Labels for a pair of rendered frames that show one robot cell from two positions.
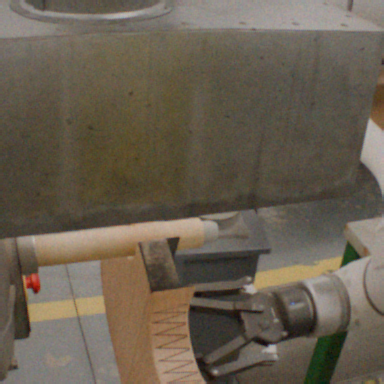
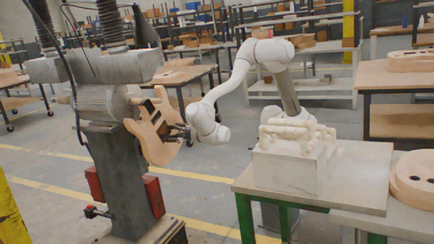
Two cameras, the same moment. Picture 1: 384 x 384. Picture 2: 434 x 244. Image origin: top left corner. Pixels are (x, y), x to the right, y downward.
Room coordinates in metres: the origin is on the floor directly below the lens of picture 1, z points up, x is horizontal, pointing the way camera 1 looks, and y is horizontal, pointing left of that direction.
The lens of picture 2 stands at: (-0.27, -1.53, 1.67)
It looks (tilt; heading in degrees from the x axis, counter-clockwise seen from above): 19 degrees down; 53
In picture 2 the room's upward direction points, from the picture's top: 9 degrees counter-clockwise
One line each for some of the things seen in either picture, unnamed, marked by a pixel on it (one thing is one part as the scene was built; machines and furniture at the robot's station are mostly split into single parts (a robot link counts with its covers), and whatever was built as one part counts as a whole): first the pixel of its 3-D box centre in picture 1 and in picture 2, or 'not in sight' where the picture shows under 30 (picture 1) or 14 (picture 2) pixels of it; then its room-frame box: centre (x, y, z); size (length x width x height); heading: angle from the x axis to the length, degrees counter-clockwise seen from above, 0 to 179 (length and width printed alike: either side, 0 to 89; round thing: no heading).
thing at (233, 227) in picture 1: (204, 212); not in sight; (1.34, -0.03, 0.73); 0.22 x 0.18 x 0.06; 103
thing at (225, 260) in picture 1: (199, 311); (277, 184); (1.34, -0.05, 0.35); 0.28 x 0.28 x 0.70; 13
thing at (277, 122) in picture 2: not in sight; (289, 123); (0.70, -0.74, 1.20); 0.20 x 0.03 x 0.03; 107
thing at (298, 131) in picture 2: not in sight; (282, 130); (0.63, -0.76, 1.20); 0.20 x 0.03 x 0.03; 107
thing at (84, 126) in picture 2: not in sight; (105, 121); (0.35, 0.43, 1.11); 0.36 x 0.24 x 0.04; 111
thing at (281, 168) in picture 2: not in sight; (289, 165); (0.67, -0.75, 1.02); 0.27 x 0.15 x 0.17; 108
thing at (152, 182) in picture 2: not in sight; (144, 192); (0.51, 0.49, 0.49); 0.25 x 0.12 x 0.37; 111
